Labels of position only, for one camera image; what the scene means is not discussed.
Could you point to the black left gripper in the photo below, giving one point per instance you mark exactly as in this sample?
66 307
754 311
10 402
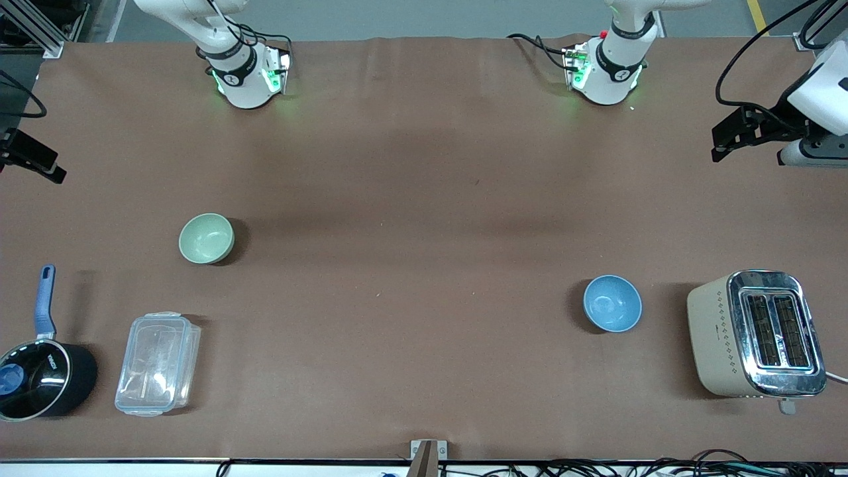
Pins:
772 125

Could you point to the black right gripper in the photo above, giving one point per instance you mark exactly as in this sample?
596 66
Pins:
20 147

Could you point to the green bowl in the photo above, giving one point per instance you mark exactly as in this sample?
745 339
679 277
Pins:
205 237

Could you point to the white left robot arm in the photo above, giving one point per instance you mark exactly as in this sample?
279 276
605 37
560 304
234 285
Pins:
613 73

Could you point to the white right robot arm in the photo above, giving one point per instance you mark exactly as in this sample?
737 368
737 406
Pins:
238 79

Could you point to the metal base connector panel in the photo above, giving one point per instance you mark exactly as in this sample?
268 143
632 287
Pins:
575 66
278 69

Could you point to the beige chrome toaster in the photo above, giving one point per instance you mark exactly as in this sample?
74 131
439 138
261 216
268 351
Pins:
722 338

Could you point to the glass lid blue knob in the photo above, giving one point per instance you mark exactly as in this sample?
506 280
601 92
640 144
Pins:
36 381

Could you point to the clear plastic food container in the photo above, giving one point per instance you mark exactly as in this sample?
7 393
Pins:
156 364

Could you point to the brown table cover sheet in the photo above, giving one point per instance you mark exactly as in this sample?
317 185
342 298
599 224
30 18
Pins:
424 165

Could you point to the aluminium frame profile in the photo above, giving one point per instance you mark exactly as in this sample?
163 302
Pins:
40 33
809 41

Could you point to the metal mounting bracket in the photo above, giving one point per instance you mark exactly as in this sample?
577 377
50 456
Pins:
442 449

